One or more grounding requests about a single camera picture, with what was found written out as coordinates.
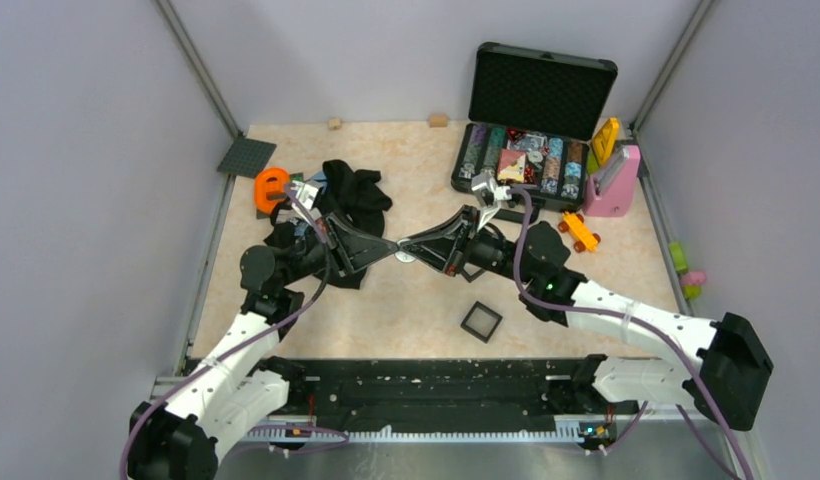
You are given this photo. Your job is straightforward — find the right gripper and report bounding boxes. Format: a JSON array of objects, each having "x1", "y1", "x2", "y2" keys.
[{"x1": 400, "y1": 206, "x2": 535, "y2": 286}]

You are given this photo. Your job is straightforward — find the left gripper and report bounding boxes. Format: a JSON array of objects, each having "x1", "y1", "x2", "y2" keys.
[{"x1": 281, "y1": 210, "x2": 400, "y2": 287}]

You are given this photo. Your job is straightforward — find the black printed t-shirt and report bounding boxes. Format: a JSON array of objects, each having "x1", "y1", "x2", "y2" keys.
[{"x1": 263, "y1": 159, "x2": 393, "y2": 290}]

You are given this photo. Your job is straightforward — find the black square frame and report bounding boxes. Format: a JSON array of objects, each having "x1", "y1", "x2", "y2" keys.
[
  {"x1": 460, "y1": 301, "x2": 503, "y2": 343},
  {"x1": 460, "y1": 264, "x2": 487, "y2": 283}
]

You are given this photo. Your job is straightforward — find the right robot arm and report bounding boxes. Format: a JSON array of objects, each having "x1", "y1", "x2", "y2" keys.
[{"x1": 398, "y1": 206, "x2": 774, "y2": 431}]

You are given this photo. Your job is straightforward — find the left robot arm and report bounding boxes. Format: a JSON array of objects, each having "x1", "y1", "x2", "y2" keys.
[{"x1": 119, "y1": 214, "x2": 399, "y2": 479}]

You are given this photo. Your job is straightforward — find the orange tape dispenser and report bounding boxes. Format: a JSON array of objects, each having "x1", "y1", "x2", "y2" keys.
[{"x1": 253, "y1": 167, "x2": 293, "y2": 216}]

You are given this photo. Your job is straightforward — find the small wooden block right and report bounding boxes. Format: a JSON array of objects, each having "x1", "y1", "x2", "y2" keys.
[{"x1": 427, "y1": 114, "x2": 449, "y2": 128}]

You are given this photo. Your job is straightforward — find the yellow toy car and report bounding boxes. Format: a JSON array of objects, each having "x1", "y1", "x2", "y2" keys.
[{"x1": 557, "y1": 212, "x2": 601, "y2": 253}]

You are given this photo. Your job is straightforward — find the dark grey lego baseplate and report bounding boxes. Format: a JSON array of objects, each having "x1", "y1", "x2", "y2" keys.
[{"x1": 216, "y1": 136, "x2": 277, "y2": 179}]

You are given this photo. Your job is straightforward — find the black poker chip case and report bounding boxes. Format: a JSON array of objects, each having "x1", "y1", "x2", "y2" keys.
[{"x1": 450, "y1": 42, "x2": 618, "y2": 212}]

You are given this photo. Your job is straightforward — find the pink box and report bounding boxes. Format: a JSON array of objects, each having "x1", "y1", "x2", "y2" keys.
[{"x1": 583, "y1": 144, "x2": 641, "y2": 218}]

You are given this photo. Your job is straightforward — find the yellow toy piece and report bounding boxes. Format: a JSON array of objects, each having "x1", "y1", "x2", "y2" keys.
[{"x1": 586, "y1": 117, "x2": 620, "y2": 175}]

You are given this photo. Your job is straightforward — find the green and pink toy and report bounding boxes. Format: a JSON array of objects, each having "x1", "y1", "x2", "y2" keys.
[{"x1": 668, "y1": 242, "x2": 708, "y2": 300}]

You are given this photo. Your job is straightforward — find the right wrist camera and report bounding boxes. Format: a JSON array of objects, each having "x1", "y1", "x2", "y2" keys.
[{"x1": 471, "y1": 172, "x2": 512, "y2": 208}]

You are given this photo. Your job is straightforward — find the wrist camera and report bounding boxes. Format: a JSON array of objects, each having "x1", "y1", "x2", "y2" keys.
[
  {"x1": 471, "y1": 172, "x2": 512, "y2": 208},
  {"x1": 290, "y1": 180, "x2": 322, "y2": 212}
]

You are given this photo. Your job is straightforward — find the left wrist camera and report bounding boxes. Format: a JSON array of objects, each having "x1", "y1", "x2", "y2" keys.
[{"x1": 290, "y1": 180, "x2": 322, "y2": 212}]

